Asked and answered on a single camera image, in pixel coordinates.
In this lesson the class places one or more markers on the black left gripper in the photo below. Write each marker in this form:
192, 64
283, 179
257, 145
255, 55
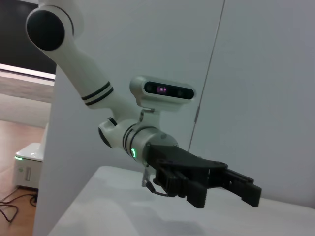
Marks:
179, 159

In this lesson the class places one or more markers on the white floor unit green light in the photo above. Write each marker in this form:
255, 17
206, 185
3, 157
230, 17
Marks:
27, 172

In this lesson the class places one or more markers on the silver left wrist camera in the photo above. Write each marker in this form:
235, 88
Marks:
167, 89

